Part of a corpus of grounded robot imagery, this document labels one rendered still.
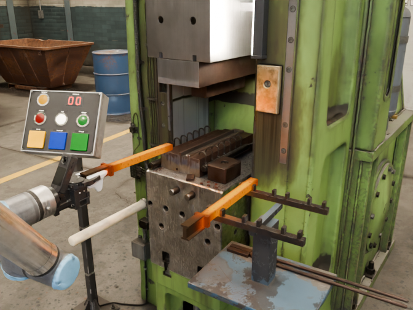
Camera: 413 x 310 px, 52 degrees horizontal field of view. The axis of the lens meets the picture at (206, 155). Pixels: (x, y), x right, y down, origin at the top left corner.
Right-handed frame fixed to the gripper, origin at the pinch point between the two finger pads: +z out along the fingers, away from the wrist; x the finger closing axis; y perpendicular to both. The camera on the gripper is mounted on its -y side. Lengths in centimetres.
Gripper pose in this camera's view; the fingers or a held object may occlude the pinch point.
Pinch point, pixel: (101, 170)
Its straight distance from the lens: 138.1
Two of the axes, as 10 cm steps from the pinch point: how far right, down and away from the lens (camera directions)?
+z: 5.8, -2.9, 7.6
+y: 0.1, 9.4, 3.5
